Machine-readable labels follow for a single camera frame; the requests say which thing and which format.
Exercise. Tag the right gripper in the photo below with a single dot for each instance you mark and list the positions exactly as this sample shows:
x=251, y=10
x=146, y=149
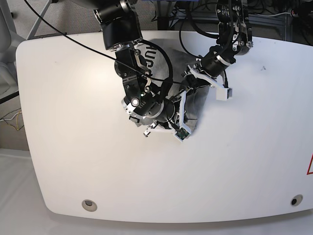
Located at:
x=174, y=125

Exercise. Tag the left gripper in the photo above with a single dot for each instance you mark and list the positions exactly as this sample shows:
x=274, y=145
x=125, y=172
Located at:
x=210, y=73

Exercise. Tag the grey T-shirt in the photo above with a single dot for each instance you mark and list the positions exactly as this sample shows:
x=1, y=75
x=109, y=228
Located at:
x=167, y=68

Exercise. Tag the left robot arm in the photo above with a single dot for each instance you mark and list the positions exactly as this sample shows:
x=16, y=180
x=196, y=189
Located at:
x=234, y=38

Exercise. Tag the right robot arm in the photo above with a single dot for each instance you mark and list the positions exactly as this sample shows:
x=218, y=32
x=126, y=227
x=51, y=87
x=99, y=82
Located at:
x=145, y=102

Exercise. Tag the black table leg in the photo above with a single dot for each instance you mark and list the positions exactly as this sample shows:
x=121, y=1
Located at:
x=163, y=10

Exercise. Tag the left table grommet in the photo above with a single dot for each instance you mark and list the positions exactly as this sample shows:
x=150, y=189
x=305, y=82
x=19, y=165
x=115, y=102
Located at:
x=89, y=205

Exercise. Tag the table grommet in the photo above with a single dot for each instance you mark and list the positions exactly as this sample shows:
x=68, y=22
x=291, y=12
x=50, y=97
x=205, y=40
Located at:
x=296, y=200
x=89, y=205

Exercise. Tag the right table grommet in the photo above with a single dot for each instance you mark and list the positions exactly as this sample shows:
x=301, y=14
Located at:
x=296, y=200

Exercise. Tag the aluminium frame rail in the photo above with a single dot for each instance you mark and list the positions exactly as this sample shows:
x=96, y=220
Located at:
x=282, y=23

